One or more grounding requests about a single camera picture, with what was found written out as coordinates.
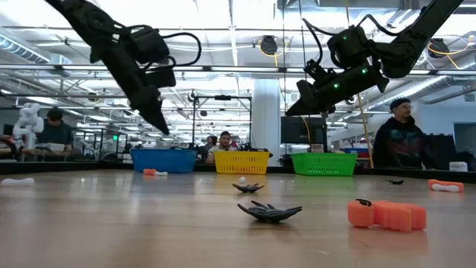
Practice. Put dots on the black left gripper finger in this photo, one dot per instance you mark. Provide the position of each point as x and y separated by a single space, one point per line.
156 102
143 102

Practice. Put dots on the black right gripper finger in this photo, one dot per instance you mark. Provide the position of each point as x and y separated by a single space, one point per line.
306 97
293 111

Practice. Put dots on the green plastic basket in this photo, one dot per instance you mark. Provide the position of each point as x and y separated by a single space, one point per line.
323 164

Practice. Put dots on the black plastic spider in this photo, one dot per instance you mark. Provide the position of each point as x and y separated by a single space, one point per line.
395 181
248 188
269 214

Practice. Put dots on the orange pumpkin decoration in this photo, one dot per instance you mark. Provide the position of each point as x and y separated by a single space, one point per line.
149 172
435 182

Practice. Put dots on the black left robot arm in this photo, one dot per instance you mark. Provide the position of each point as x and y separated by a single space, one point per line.
85 18

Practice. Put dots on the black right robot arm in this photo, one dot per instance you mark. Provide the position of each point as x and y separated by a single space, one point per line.
416 37

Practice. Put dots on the black display screen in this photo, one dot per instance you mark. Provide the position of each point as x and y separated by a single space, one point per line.
303 130

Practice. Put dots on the white pillar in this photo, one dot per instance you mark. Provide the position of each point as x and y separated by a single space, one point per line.
266 119

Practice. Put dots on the blue plastic basket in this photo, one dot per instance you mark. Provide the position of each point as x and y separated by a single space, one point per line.
163 161

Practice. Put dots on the person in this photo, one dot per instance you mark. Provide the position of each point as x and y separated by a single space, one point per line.
223 143
56 132
210 141
399 141

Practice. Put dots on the yellow plastic basket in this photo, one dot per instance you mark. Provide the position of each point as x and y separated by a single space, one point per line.
241 162

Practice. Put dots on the white robot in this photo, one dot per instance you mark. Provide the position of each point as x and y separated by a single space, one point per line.
26 124

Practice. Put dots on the white container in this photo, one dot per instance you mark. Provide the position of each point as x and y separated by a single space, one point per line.
458 166

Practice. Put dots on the orange foam block toy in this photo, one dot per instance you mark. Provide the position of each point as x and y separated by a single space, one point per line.
390 217

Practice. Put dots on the black stand frame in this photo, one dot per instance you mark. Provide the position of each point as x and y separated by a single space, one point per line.
222 97

